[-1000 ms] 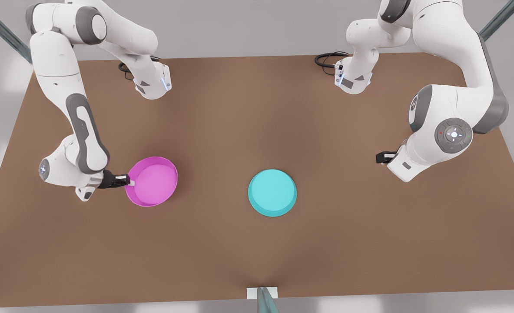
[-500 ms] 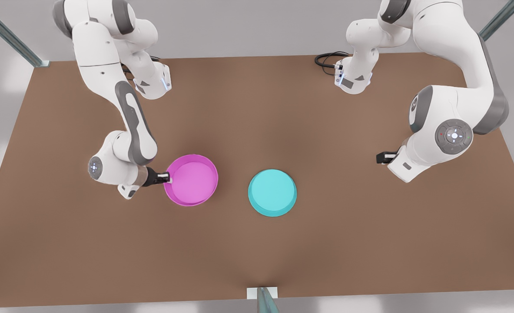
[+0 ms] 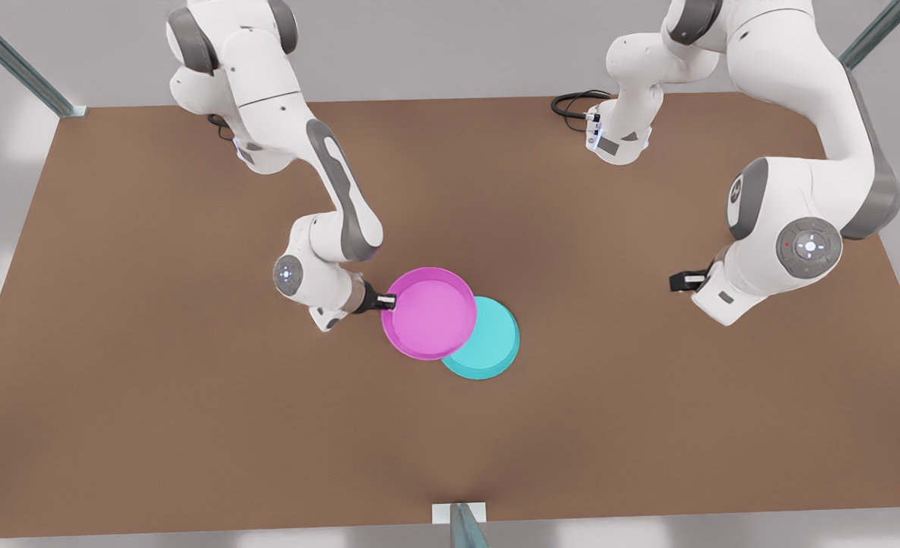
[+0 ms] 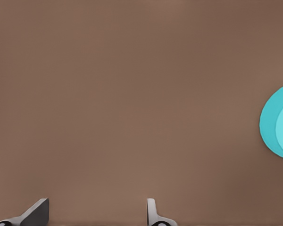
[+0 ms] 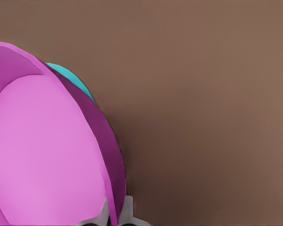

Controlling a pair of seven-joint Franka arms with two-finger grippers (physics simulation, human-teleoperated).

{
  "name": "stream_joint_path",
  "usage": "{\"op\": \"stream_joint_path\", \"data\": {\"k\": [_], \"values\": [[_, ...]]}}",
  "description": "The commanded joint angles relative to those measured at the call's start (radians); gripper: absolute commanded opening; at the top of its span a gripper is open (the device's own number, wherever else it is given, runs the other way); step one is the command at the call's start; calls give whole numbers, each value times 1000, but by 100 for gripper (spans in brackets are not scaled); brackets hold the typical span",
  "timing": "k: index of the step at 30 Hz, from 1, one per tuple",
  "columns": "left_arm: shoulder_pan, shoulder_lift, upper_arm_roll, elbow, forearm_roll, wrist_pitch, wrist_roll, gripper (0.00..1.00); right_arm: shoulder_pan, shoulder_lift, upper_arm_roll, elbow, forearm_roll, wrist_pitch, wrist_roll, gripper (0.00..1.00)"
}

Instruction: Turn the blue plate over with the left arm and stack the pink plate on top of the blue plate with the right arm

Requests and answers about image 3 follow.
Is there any blue plate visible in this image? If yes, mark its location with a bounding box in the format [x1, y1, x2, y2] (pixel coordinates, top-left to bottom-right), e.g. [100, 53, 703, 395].
[441, 296, 520, 381]

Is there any silver frame post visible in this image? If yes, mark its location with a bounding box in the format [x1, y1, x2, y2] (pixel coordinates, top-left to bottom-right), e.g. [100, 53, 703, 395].
[432, 502, 490, 548]
[0, 4, 87, 119]
[839, 0, 900, 71]

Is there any pink plate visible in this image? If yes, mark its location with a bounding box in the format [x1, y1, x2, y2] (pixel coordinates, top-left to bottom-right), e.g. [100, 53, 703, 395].
[381, 267, 478, 361]

